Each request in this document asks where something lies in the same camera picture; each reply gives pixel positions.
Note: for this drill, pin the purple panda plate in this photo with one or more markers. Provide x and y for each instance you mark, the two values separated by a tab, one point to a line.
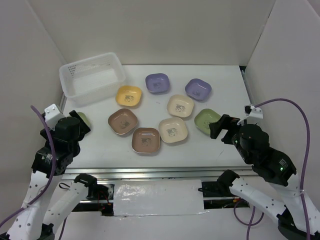
198	89
157	83

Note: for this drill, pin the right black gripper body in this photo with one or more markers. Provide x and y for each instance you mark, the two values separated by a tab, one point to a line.
242	150

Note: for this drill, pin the green panda plate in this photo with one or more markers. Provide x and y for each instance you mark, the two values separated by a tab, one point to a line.
204	118
84	118

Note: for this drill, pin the cream panda plate upper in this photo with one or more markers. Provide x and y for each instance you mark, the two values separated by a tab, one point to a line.
180	106

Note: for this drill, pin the brown panda plate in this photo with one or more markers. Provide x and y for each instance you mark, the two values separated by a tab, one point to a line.
123	121
146	141

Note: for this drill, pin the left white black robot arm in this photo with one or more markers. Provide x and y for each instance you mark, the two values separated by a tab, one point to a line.
36	220

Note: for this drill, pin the cream panda plate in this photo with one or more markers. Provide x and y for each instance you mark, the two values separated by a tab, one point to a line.
172	130
180	106

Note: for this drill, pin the aluminium rail frame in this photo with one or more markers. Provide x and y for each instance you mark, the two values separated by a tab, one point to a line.
110	157

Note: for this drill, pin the purple panda plate right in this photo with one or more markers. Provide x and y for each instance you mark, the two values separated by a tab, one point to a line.
198	89

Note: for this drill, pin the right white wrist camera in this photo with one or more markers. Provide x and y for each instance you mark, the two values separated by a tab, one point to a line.
253	115

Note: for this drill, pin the yellow panda plate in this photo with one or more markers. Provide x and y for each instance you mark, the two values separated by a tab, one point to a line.
128	96

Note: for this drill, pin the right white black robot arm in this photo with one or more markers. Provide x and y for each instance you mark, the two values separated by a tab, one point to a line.
295	214

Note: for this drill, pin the white foil covered panel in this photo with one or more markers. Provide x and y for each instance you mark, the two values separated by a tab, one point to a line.
158	198

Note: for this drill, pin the white perforated plastic bin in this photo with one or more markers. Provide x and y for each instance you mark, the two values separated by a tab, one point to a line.
92	79

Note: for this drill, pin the cream panda plate lower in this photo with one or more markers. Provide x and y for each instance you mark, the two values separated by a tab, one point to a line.
172	130

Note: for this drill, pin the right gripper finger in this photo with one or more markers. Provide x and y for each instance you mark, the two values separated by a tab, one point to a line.
228	137
224	123

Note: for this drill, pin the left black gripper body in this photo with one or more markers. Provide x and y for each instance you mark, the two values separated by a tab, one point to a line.
77	148

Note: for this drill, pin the purple panda plate left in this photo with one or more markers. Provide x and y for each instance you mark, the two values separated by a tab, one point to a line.
157	83

